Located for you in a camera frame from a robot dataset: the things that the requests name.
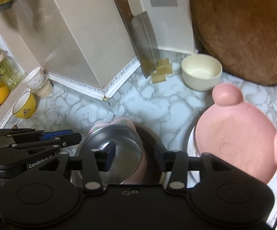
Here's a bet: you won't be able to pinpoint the pink steel-lined cup bowl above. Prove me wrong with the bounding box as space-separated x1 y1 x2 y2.
74 117 146 188

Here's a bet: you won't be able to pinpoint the pink bear-shaped plate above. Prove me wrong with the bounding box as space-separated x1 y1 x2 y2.
195 83 277 183

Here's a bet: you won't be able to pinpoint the white ceramic plate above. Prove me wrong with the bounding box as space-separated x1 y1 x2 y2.
187 124 200 188

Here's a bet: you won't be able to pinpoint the yellow ceramic mug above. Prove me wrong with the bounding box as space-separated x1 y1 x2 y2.
12 91 36 119

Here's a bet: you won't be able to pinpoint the white dotted cup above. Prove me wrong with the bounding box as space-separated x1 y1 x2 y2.
22 67 44 90

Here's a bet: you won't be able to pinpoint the green glass jar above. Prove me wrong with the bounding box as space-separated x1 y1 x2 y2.
0 48 21 90

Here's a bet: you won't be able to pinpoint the yellow blocks behind cleaver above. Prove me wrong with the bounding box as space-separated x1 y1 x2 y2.
151 58 173 84

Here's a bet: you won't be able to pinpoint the round wooden cutting board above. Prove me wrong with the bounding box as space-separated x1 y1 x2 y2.
190 0 277 86

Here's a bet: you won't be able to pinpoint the white vented box appliance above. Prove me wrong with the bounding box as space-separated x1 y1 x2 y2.
139 0 201 55

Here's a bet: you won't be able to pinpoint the cleaver with wooden handle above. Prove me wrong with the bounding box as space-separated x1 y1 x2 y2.
114 0 160 78

